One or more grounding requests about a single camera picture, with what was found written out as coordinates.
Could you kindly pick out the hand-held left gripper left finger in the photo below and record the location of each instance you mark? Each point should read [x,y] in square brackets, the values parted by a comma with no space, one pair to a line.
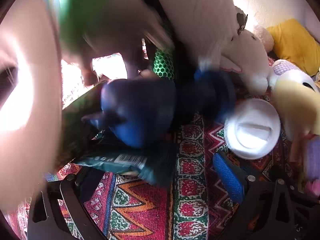
[63,195]

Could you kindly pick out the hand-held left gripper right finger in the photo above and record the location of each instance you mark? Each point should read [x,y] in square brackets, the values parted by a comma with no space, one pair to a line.
[228,177]

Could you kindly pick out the yellow pillow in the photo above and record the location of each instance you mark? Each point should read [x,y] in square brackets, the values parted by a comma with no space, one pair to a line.
[292,42]

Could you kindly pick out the white plastic lid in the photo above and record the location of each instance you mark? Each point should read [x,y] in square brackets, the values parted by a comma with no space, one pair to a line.
[252,130]

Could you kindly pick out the pink cardboard box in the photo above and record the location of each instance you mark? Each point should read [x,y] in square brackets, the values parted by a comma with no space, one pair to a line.
[30,80]

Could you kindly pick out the green pea snack packet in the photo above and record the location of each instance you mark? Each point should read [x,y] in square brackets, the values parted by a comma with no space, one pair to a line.
[105,162]

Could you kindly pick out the blue bobblehead figurine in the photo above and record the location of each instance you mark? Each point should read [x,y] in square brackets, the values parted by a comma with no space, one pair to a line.
[140,110]

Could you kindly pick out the white duck plush toy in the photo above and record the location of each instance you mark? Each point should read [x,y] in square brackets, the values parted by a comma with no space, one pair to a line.
[295,92]

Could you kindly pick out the small white plush animal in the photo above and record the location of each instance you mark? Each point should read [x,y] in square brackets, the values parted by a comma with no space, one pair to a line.
[252,60]

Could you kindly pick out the green glossy object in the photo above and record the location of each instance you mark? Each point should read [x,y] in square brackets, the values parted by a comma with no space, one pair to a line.
[72,12]

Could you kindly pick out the green mesh foam sleeve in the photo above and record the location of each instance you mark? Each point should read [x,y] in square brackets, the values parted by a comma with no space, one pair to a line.
[163,65]

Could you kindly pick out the colourful patterned blanket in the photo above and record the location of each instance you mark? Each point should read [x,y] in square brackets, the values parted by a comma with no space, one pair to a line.
[190,205]

